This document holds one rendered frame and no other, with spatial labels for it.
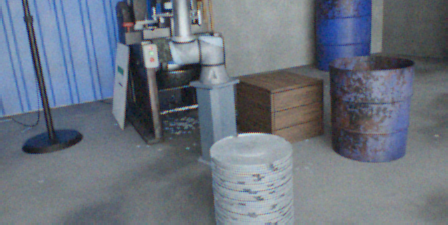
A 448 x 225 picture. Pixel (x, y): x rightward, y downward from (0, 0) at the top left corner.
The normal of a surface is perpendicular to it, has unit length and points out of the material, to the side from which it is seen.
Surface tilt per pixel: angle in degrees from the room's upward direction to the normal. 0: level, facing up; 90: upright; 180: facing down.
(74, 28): 90
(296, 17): 90
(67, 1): 90
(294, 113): 90
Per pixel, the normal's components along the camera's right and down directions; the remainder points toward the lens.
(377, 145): -0.11, 0.30
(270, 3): 0.42, 0.20
